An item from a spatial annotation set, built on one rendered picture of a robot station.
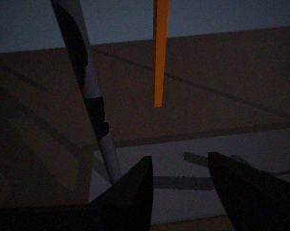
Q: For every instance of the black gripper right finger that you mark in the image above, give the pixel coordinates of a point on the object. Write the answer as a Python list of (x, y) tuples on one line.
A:
[(254, 200)]

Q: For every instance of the orange bar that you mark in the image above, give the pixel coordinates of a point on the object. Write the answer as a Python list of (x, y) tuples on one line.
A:
[(160, 23)]

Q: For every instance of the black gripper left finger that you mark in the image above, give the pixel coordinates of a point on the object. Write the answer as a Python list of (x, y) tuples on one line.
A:
[(125, 206)]

